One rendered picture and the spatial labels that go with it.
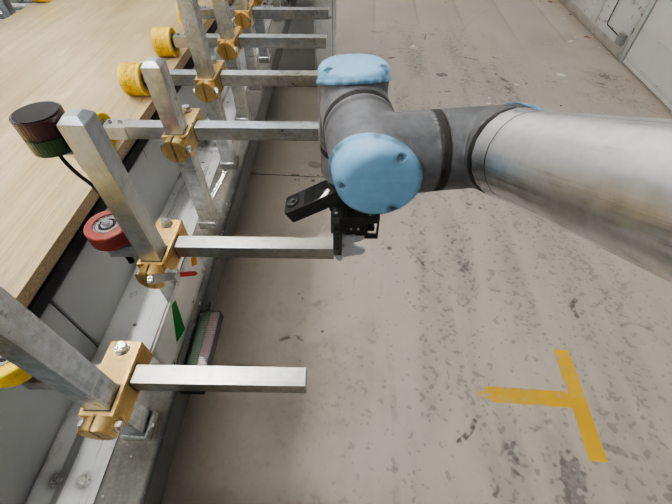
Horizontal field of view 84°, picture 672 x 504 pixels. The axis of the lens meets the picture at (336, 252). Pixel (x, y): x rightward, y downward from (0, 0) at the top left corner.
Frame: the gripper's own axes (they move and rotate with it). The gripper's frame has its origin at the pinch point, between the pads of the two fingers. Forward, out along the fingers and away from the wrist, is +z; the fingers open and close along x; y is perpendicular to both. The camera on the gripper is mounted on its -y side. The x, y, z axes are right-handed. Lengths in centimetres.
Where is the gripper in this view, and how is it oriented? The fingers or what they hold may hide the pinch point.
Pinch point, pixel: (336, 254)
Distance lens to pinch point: 73.2
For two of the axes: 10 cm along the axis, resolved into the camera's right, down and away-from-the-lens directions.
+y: 10.0, 0.1, -0.1
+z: 0.0, 6.5, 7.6
